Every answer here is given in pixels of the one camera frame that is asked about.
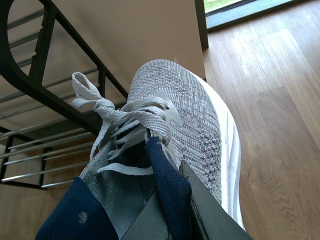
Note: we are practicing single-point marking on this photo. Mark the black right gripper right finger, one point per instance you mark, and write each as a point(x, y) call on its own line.
point(208, 219)

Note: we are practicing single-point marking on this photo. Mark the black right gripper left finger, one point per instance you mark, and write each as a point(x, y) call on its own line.
point(151, 223)

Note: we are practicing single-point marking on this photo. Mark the grey sneaker sideways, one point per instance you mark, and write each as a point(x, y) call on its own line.
point(171, 115)

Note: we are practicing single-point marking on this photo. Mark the right floor window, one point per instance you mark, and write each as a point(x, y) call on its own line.
point(293, 26)

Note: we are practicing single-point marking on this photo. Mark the black metal shoe rack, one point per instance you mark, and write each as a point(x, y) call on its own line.
point(27, 76)

